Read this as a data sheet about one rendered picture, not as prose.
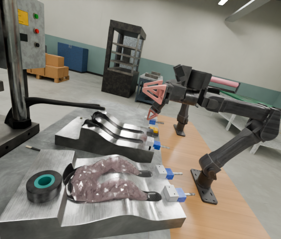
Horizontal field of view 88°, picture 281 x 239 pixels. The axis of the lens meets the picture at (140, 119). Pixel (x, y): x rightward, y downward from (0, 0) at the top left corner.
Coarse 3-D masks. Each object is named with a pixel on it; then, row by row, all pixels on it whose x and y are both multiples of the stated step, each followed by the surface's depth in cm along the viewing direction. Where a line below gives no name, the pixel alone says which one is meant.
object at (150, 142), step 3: (147, 138) 78; (150, 138) 78; (153, 138) 79; (147, 141) 75; (150, 141) 76; (153, 141) 76; (156, 141) 80; (147, 144) 76; (150, 144) 76; (153, 144) 76; (156, 144) 77; (159, 144) 78; (156, 147) 77; (159, 147) 77; (162, 147) 79; (165, 147) 79; (168, 147) 78
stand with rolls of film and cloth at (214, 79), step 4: (212, 76) 558; (212, 80) 557; (216, 80) 558; (220, 80) 559; (224, 80) 562; (224, 84) 571; (228, 84) 569; (232, 84) 568; (236, 84) 570; (208, 88) 566; (212, 88) 568; (216, 88) 571; (220, 88) 576; (236, 88) 587; (212, 92) 580; (216, 92) 577; (232, 92) 580; (196, 104) 601
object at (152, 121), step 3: (144, 117) 95; (144, 120) 95; (147, 120) 95; (150, 120) 95; (153, 120) 95; (144, 123) 96; (147, 123) 95; (150, 123) 95; (153, 123) 95; (159, 123) 96; (162, 123) 96
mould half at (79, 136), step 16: (64, 128) 79; (80, 128) 83; (96, 128) 73; (112, 128) 83; (128, 128) 91; (144, 128) 95; (64, 144) 74; (80, 144) 74; (96, 144) 73; (112, 144) 72; (128, 144) 74; (144, 144) 77; (144, 160) 75
